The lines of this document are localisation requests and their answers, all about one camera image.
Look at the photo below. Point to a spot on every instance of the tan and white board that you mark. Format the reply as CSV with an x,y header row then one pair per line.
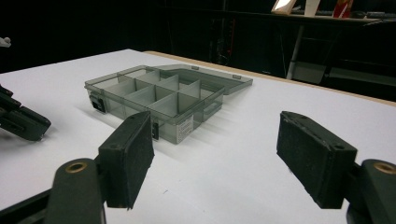
x,y
283,6

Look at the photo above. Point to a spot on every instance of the wooden table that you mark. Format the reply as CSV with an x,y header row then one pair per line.
x,y
280,78

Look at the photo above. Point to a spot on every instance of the grey clear plastic organizer box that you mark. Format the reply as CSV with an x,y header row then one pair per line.
x,y
162,96

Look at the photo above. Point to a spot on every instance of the wooden desk with white legs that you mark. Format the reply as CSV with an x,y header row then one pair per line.
x,y
294,53

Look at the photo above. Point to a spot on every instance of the small white object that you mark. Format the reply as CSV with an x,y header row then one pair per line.
x,y
4,42

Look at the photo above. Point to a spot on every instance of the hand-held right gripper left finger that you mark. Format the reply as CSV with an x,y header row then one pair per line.
x,y
126,158

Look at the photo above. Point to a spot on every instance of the white upright object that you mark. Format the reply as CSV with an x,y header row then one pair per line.
x,y
312,6

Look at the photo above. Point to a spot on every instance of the red and white object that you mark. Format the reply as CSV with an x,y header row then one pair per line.
x,y
342,7

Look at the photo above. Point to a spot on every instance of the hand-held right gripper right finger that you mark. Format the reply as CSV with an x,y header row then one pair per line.
x,y
314,155

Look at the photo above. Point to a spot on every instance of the white table mat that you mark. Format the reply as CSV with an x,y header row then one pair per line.
x,y
233,174

